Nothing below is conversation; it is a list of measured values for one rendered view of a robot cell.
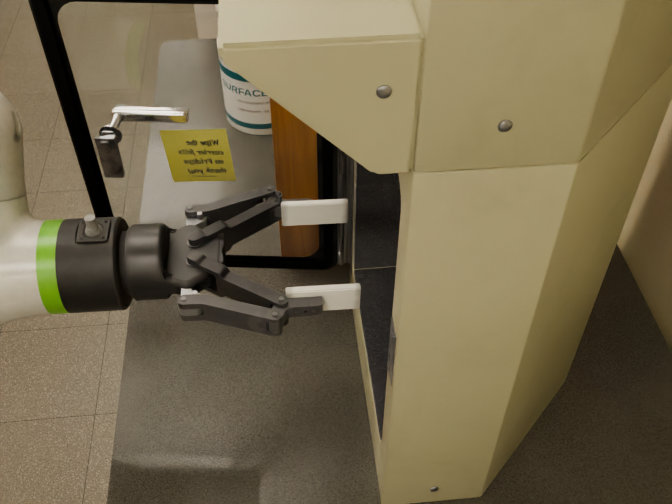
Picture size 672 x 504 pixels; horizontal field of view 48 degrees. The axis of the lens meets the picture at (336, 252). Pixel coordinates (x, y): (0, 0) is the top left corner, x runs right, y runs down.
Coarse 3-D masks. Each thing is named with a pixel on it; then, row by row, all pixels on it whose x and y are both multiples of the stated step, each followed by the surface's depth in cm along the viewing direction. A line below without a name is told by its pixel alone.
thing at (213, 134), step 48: (96, 48) 78; (144, 48) 78; (192, 48) 78; (96, 96) 82; (144, 96) 82; (192, 96) 82; (240, 96) 81; (144, 144) 87; (192, 144) 86; (240, 144) 86; (288, 144) 86; (144, 192) 92; (192, 192) 92; (240, 192) 91; (288, 192) 91; (288, 240) 97
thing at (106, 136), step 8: (104, 136) 85; (112, 136) 85; (96, 144) 85; (104, 144) 84; (112, 144) 85; (104, 152) 85; (112, 152) 86; (104, 160) 87; (112, 160) 87; (120, 160) 87; (104, 168) 87; (112, 168) 87; (120, 168) 87; (112, 176) 88; (120, 176) 88
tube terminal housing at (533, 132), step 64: (448, 0) 41; (512, 0) 41; (576, 0) 41; (640, 0) 44; (448, 64) 43; (512, 64) 44; (576, 64) 44; (640, 64) 51; (448, 128) 47; (512, 128) 47; (576, 128) 48; (640, 128) 60; (448, 192) 51; (512, 192) 51; (576, 192) 53; (448, 256) 55; (512, 256) 56; (576, 256) 64; (448, 320) 60; (512, 320) 61; (576, 320) 79; (448, 384) 67; (512, 384) 68; (384, 448) 76; (448, 448) 75; (512, 448) 85
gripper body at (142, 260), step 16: (144, 224) 74; (160, 224) 74; (128, 240) 71; (144, 240) 71; (160, 240) 72; (176, 240) 75; (208, 240) 75; (128, 256) 71; (144, 256) 71; (160, 256) 71; (176, 256) 74; (208, 256) 74; (224, 256) 76; (128, 272) 71; (144, 272) 71; (160, 272) 71; (176, 272) 72; (192, 272) 72; (128, 288) 72; (144, 288) 72; (160, 288) 72; (176, 288) 72
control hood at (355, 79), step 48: (240, 0) 45; (288, 0) 45; (336, 0) 45; (384, 0) 45; (240, 48) 42; (288, 48) 42; (336, 48) 42; (384, 48) 42; (288, 96) 44; (336, 96) 44; (384, 96) 44; (336, 144) 47; (384, 144) 47
